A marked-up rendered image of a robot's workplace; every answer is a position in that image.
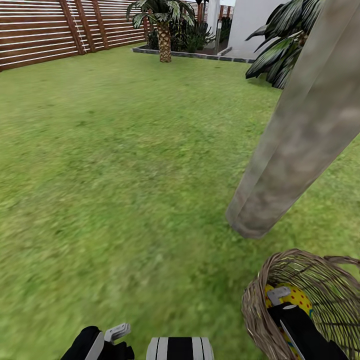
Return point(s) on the easter egg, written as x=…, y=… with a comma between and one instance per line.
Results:
x=298, y=297
x=281, y=329
x=269, y=287

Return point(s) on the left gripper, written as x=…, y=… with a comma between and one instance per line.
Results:
x=120, y=352

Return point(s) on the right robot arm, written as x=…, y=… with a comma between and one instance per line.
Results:
x=301, y=330

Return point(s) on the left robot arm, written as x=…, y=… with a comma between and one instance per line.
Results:
x=92, y=344

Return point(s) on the wicker basket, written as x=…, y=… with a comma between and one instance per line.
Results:
x=258, y=322

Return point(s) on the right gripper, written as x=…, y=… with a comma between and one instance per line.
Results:
x=273, y=311

